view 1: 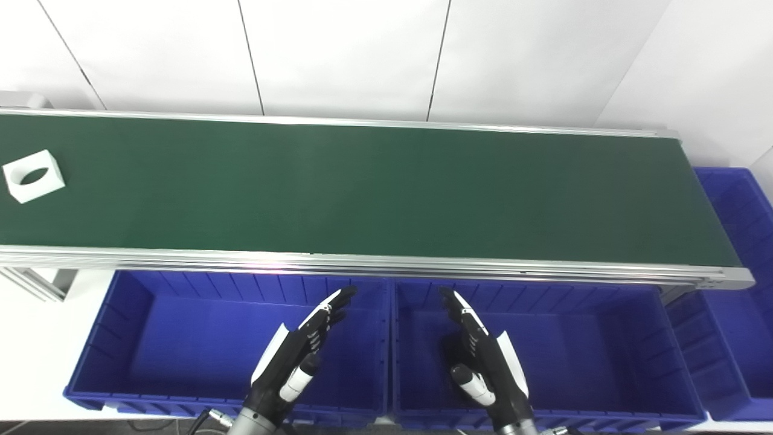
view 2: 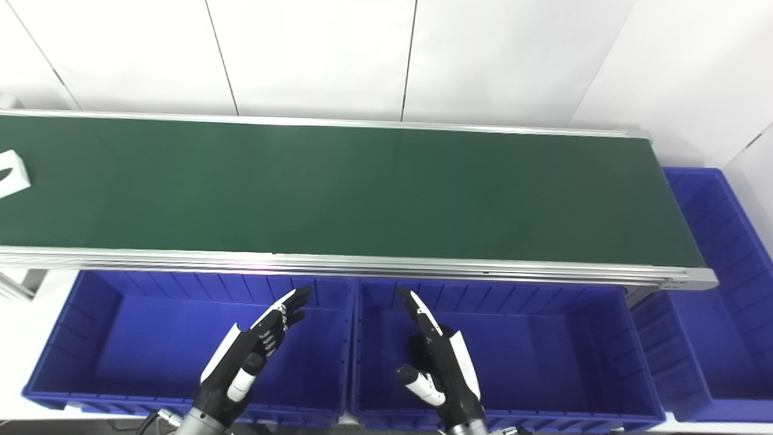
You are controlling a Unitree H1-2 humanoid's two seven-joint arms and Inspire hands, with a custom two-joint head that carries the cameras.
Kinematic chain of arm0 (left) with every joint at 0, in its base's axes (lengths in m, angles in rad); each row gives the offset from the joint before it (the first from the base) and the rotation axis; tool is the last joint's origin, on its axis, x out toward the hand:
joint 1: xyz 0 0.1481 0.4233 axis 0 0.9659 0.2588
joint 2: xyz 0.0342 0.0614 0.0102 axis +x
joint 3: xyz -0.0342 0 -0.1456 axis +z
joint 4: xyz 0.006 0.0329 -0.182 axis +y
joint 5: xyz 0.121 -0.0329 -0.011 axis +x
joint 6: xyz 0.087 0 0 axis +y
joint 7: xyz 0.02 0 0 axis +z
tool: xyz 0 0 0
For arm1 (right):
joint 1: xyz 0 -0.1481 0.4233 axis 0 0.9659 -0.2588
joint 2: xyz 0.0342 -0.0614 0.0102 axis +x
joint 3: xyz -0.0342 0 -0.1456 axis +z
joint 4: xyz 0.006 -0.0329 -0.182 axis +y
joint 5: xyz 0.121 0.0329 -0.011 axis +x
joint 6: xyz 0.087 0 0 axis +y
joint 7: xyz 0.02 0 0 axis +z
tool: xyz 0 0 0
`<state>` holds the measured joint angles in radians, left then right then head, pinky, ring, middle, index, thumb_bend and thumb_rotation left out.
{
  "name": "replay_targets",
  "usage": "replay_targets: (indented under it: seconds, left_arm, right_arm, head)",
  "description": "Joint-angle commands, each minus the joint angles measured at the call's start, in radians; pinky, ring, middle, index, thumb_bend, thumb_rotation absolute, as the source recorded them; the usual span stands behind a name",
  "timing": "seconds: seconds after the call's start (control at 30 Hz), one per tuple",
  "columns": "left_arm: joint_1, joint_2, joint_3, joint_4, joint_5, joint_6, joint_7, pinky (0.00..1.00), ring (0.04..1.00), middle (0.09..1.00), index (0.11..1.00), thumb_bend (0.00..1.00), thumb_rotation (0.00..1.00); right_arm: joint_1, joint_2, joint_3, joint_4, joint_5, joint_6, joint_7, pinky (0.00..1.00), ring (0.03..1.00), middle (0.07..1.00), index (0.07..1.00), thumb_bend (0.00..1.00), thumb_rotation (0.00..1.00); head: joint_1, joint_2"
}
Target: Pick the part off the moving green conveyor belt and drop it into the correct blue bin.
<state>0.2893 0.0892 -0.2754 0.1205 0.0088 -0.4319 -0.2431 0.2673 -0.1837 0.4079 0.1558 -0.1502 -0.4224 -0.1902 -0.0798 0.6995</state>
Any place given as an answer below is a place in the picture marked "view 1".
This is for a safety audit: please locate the left robot hand, white-black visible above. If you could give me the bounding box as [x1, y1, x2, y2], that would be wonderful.
[243, 286, 358, 427]

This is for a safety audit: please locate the right robot hand, white-black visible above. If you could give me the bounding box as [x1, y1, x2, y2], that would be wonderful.
[439, 288, 535, 431]

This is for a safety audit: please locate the white square part with hole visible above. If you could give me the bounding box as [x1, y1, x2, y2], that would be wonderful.
[2, 149, 65, 204]

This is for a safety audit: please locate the blue plastic bin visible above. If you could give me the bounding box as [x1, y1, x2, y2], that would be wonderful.
[664, 167, 773, 422]
[391, 278, 707, 433]
[63, 270, 393, 428]

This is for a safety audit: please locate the aluminium conveyor leg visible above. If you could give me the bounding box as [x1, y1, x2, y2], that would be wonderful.
[0, 266, 79, 303]

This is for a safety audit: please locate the grey conveyor end housing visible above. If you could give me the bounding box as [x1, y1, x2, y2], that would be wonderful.
[0, 91, 52, 111]

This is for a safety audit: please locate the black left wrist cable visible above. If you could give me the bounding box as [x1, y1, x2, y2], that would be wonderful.
[187, 408, 235, 435]

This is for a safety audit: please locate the green conveyor belt, aluminium frame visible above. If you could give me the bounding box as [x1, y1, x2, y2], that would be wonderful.
[0, 108, 755, 291]

